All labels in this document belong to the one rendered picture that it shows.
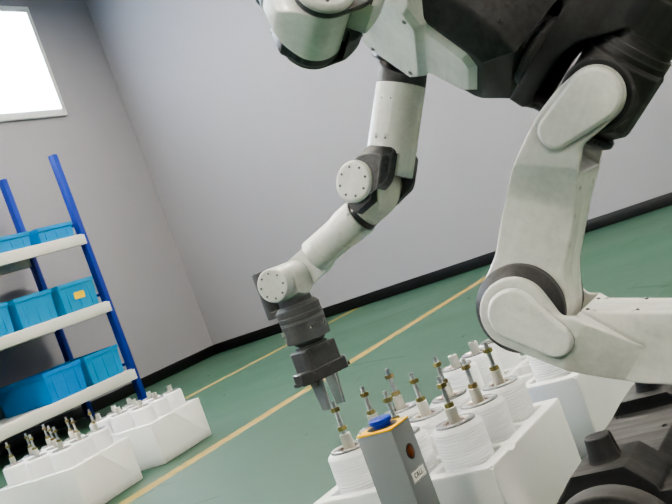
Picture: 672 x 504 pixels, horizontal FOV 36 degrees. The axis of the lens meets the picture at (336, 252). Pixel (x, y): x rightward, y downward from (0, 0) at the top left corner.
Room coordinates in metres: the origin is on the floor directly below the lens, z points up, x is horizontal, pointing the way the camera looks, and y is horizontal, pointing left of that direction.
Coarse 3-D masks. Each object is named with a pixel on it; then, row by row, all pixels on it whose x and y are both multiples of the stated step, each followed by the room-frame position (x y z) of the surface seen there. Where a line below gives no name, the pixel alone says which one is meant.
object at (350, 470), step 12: (336, 456) 1.99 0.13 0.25; (348, 456) 1.97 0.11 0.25; (360, 456) 1.97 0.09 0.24; (336, 468) 1.99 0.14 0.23; (348, 468) 1.97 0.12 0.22; (360, 468) 1.97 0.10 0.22; (336, 480) 2.00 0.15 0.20; (348, 480) 1.97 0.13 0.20; (360, 480) 1.97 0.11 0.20; (372, 480) 1.98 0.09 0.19; (348, 492) 1.98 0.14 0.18
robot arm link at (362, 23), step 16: (304, 0) 1.28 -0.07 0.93; (320, 0) 1.28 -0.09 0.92; (336, 0) 1.28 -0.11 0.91; (352, 0) 1.29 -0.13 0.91; (368, 0) 1.30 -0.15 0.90; (384, 0) 1.37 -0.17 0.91; (320, 16) 1.29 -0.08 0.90; (336, 16) 1.29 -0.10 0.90; (352, 16) 1.36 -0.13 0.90; (368, 16) 1.35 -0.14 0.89; (352, 32) 1.38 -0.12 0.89; (352, 48) 1.38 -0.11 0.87
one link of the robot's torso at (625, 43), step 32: (576, 0) 1.51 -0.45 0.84; (608, 0) 1.49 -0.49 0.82; (640, 0) 1.47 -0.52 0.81; (544, 32) 1.56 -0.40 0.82; (576, 32) 1.52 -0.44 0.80; (608, 32) 1.50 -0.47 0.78; (640, 32) 1.48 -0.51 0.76; (544, 64) 1.55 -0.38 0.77; (512, 96) 1.58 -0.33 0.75; (544, 96) 1.66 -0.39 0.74
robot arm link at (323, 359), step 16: (304, 320) 1.97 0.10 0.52; (320, 320) 1.99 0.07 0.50; (288, 336) 1.99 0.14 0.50; (304, 336) 1.97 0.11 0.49; (320, 336) 2.00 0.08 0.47; (304, 352) 1.97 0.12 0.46; (320, 352) 1.99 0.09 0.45; (336, 352) 2.02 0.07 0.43; (304, 368) 1.98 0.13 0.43; (320, 368) 1.98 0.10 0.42; (336, 368) 2.01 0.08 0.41; (304, 384) 1.97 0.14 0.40
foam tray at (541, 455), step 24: (552, 408) 2.08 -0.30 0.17; (528, 432) 1.95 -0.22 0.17; (552, 432) 2.05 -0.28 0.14; (504, 456) 1.84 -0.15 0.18; (528, 456) 1.92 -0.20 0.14; (552, 456) 2.01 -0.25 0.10; (576, 456) 2.11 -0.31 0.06; (432, 480) 1.85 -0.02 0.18; (456, 480) 1.83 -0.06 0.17; (480, 480) 1.81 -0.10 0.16; (504, 480) 1.81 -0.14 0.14; (528, 480) 1.89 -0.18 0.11; (552, 480) 1.98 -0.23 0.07
